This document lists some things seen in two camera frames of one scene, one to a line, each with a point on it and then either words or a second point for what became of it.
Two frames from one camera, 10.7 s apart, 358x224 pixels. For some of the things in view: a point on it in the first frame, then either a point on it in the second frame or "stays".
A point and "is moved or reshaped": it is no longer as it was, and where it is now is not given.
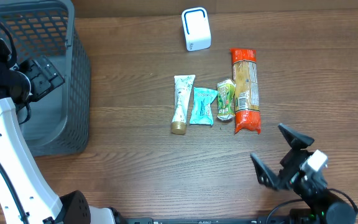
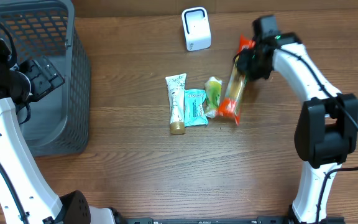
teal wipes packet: x=202 y=114 is moved or reshaped
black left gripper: x=44 y=86 stays
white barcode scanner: x=196 y=27 stays
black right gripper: x=289 y=167 -> x=248 y=67
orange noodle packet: x=246 y=88 -> x=230 y=106
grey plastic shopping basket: x=59 y=124 stays
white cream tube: x=182 y=84 is moved or reshaped
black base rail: x=177 y=220 stays
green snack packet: x=225 y=91 -> x=213 y=90
